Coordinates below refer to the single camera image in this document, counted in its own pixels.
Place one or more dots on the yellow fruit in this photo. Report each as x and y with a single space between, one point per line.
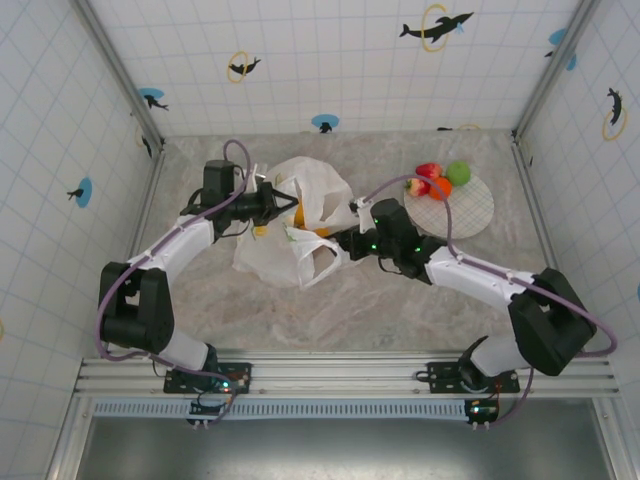
300 216

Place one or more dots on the red strawberry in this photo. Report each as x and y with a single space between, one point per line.
416 187

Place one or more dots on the translucent white plastic bag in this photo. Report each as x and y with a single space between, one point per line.
270 255

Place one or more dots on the small orange tangerine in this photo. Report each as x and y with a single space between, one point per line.
441 188

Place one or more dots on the red apple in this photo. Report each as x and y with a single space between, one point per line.
429 171

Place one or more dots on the green apple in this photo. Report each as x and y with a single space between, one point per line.
458 173

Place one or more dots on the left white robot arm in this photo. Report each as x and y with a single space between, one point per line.
170 255

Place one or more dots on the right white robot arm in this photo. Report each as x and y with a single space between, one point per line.
475 275

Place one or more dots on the round checked paper plate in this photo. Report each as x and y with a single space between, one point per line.
465 210

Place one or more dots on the blue circle fish sticker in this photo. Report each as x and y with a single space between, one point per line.
562 40
325 122
82 192

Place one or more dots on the blue circle shark sticker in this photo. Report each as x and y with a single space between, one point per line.
152 99

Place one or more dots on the grey metal panel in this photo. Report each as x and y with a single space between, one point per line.
340 450

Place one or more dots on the left small circuit board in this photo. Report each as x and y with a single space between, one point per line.
210 407

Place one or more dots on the small circuit board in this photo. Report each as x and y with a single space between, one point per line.
482 411
210 407

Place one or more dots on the right small circuit board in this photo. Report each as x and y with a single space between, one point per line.
482 411

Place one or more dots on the aluminium mounting rail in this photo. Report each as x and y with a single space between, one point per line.
340 375

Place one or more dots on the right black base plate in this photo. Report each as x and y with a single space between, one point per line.
442 375

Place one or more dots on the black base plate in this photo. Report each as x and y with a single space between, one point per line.
235 375
442 375

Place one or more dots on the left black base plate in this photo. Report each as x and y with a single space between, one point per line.
235 375

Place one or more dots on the aluminium corner post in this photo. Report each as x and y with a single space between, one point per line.
120 75
555 70

